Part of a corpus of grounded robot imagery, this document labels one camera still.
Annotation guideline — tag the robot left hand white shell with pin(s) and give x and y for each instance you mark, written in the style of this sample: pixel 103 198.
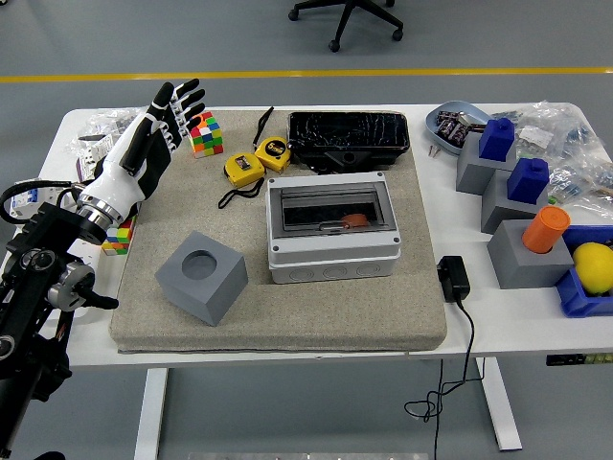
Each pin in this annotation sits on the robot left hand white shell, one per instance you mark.
pixel 115 177

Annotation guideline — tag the smoked transparent box lid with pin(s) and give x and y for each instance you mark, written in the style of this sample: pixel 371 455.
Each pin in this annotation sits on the smoked transparent box lid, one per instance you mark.
pixel 311 211

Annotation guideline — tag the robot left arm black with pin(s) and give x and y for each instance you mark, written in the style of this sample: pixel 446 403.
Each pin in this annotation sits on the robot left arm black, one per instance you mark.
pixel 29 287

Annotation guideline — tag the grey plastic electrical box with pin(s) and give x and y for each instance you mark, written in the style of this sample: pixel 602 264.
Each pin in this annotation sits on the grey plastic electrical box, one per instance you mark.
pixel 330 268

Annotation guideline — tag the black cloth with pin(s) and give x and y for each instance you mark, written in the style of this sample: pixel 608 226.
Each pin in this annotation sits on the black cloth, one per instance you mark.
pixel 99 172

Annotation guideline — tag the clear bag of small parts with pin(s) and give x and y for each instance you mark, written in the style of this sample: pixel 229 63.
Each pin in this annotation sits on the clear bag of small parts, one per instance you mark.
pixel 103 122

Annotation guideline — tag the multicolour puzzle cube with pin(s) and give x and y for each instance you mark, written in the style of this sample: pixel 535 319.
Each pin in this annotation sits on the multicolour puzzle cube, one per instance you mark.
pixel 120 237
pixel 208 136

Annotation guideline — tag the white power strip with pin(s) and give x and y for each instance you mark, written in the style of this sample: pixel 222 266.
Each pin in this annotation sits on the white power strip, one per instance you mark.
pixel 91 259

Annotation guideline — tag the white circuit breaker blue switches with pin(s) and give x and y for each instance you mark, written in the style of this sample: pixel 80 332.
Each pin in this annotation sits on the white circuit breaker blue switches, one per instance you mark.
pixel 19 203

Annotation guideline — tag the yellow tape measure square label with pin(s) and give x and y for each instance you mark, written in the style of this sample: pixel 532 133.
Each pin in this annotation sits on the yellow tape measure square label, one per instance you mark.
pixel 243 167

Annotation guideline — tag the grey holder block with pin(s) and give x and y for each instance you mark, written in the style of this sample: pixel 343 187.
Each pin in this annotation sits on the grey holder block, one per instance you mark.
pixel 211 292
pixel 474 172
pixel 498 211
pixel 522 268

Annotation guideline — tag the yellow tape measure round label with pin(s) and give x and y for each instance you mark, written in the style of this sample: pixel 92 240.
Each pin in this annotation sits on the yellow tape measure round label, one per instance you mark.
pixel 273 151

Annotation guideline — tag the white table leg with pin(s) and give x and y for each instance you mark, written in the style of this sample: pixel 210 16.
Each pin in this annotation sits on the white table leg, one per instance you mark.
pixel 151 412
pixel 500 407

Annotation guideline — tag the grey-brown fabric mat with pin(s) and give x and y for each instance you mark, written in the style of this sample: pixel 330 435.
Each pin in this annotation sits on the grey-brown fabric mat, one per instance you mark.
pixel 311 311

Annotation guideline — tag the black plastic tray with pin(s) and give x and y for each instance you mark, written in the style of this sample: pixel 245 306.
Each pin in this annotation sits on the black plastic tray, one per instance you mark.
pixel 349 129

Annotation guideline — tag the black office chair base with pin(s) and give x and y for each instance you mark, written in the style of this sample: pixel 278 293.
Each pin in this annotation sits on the black office chair base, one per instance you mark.
pixel 347 14

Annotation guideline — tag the light blue dish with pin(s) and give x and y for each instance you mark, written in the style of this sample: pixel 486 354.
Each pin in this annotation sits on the light blue dish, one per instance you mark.
pixel 436 134

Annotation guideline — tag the dark purple snack packet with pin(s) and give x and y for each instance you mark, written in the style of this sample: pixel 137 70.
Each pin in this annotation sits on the dark purple snack packet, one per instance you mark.
pixel 443 122
pixel 460 133

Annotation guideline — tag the black power adapter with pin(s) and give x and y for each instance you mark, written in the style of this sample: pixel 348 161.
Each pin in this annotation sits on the black power adapter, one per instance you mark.
pixel 454 280

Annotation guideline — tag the blue plastic block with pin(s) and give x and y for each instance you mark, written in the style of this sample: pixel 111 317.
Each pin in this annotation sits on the blue plastic block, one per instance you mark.
pixel 495 141
pixel 527 182

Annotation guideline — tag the clear bag white label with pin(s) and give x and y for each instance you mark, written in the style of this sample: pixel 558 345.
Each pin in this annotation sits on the clear bag white label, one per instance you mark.
pixel 565 129

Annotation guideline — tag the clear bag of components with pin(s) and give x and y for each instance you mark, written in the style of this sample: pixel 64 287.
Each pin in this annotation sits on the clear bag of components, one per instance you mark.
pixel 584 179

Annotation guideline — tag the blue plastic bin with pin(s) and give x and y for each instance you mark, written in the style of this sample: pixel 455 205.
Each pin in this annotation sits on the blue plastic bin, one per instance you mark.
pixel 579 302

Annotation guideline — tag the yellow lemon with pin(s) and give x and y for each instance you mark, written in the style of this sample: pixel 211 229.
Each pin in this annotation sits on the yellow lemon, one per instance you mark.
pixel 596 268

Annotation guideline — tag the black table control panel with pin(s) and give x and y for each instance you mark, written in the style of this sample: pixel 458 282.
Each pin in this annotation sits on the black table control panel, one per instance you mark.
pixel 574 360

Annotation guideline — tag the white electrical switch module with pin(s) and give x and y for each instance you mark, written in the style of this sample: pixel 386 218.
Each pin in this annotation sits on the white electrical switch module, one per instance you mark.
pixel 93 153

